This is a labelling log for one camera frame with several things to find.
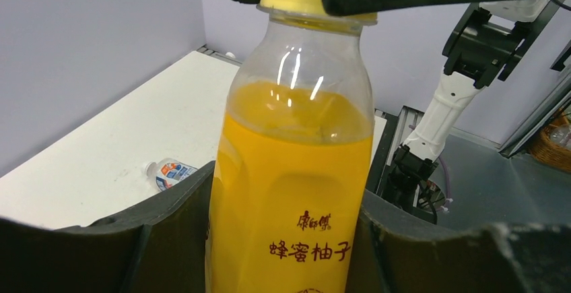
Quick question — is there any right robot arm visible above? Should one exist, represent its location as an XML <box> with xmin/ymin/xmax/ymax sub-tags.
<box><xmin>228</xmin><ymin>0</ymin><xmax>526</xmax><ymax>211</ymax></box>

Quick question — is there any clear water bottle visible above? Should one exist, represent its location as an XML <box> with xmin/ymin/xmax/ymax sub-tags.
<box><xmin>144</xmin><ymin>158</ymin><xmax>198</xmax><ymax>191</ymax></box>

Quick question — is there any wicker basket with bottles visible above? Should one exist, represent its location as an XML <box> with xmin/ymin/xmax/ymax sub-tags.
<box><xmin>528</xmin><ymin>109</ymin><xmax>570</xmax><ymax>173</ymax></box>

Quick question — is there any yellow juice bottle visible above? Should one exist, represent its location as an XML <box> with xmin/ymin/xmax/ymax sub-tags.
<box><xmin>205</xmin><ymin>0</ymin><xmax>376</xmax><ymax>292</ymax></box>

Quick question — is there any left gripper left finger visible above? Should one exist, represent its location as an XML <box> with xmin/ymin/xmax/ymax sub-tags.
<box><xmin>1</xmin><ymin>162</ymin><xmax>215</xmax><ymax>292</ymax></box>

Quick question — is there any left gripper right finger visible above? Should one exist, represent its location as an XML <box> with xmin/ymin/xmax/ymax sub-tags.
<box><xmin>346</xmin><ymin>191</ymin><xmax>570</xmax><ymax>292</ymax></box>

